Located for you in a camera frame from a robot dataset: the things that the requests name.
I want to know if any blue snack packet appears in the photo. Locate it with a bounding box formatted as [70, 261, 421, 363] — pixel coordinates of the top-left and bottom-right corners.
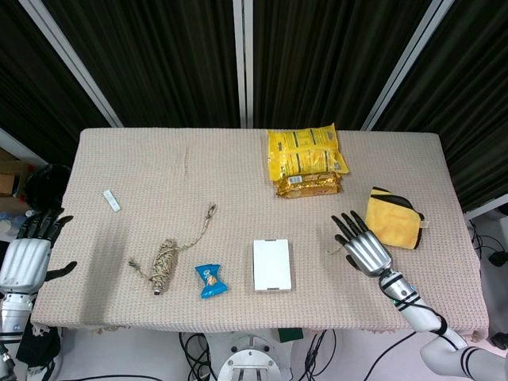
[194, 264, 231, 302]

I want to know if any black round object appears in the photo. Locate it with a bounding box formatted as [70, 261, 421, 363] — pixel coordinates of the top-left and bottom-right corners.
[24, 163, 72, 214]

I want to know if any white partition post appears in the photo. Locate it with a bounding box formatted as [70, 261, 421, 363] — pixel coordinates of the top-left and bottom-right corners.
[18, 0, 124, 129]
[233, 0, 255, 129]
[360, 0, 456, 131]

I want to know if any beige woven tablecloth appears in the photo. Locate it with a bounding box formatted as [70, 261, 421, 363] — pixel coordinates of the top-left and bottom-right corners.
[29, 126, 490, 333]

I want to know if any flat white box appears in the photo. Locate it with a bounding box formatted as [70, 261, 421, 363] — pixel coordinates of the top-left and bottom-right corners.
[252, 239, 295, 294]

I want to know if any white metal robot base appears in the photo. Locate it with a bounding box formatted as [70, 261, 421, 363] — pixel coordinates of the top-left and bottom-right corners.
[206, 329, 294, 381]

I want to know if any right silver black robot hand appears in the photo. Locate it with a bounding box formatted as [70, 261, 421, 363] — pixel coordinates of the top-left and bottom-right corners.
[331, 210, 394, 278]

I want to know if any brown cardboard box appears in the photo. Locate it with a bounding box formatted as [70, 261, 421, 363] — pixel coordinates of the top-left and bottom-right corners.
[0, 146, 31, 195]

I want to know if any gold biscuit pack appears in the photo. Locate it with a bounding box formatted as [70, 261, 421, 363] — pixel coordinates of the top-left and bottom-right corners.
[272, 171, 343, 199]

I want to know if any black floor cable bundle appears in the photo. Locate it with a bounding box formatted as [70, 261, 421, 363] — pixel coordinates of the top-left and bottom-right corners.
[303, 329, 338, 381]
[178, 332, 217, 381]

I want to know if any small white plastic strip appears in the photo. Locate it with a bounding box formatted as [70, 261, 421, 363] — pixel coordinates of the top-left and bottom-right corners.
[102, 189, 121, 214]

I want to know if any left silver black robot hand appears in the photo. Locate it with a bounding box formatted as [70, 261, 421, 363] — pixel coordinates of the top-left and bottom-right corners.
[0, 208, 79, 294]

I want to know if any yellow cloth with black trim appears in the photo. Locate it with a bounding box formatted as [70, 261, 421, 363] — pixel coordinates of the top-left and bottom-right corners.
[364, 186, 432, 250]

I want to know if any yellow snack bag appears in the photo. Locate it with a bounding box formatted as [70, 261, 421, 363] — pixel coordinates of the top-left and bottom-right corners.
[266, 122, 341, 154]
[268, 147, 351, 183]

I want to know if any twine spool with loose end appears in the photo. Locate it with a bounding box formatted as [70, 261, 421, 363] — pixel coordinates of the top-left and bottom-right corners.
[127, 202, 218, 297]

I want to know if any green item under table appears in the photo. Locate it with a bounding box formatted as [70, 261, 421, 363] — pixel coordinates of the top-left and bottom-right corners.
[277, 328, 306, 344]

